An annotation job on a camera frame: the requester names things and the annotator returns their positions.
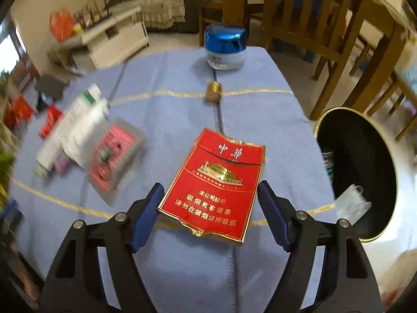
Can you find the small gold cap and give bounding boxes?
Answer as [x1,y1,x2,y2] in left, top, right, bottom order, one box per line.
[204,81,223,103]

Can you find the small red packet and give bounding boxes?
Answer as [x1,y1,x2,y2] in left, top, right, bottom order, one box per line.
[38,104,63,139]

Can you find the wooden dining table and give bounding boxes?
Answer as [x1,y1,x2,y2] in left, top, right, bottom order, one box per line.
[339,0,417,113]

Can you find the beige fringed blanket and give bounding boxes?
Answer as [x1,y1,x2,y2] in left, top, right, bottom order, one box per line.
[137,0,186,30]

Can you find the red boxes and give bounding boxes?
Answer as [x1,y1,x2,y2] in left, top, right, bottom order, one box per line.
[3,94,35,131]

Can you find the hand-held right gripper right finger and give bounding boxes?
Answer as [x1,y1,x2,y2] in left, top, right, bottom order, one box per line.
[257,180,384,313]

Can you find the red cigarette pack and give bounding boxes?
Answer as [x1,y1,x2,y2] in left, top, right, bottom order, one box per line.
[158,128,266,244]

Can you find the blue-lidded white jar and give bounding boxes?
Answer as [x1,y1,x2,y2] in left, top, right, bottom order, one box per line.
[204,24,246,71]

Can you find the black round trash bin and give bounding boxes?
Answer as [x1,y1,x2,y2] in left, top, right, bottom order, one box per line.
[313,107,398,243]

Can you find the blue tablecloth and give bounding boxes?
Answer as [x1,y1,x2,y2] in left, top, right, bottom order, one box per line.
[8,46,338,313]

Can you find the wooden slatted chair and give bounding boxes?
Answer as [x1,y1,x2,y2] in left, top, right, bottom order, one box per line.
[261,0,382,121]

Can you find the pink blister pack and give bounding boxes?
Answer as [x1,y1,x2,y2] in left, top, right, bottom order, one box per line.
[85,119,146,207]

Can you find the orange plastic bag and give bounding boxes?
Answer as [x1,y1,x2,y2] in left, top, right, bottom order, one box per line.
[50,8,79,41]

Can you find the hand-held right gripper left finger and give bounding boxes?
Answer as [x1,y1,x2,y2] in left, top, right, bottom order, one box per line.
[38,183,165,313]

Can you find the clear plastic bottle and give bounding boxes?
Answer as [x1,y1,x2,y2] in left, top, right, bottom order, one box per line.
[322,150,336,186]

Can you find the white low cabinet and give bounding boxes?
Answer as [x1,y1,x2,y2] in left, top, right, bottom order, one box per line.
[49,8,150,70]

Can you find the white tube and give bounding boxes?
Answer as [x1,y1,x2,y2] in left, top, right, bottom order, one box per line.
[33,83,109,180]

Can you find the dark grey stool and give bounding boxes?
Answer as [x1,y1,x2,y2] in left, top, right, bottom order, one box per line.
[34,76,65,111]

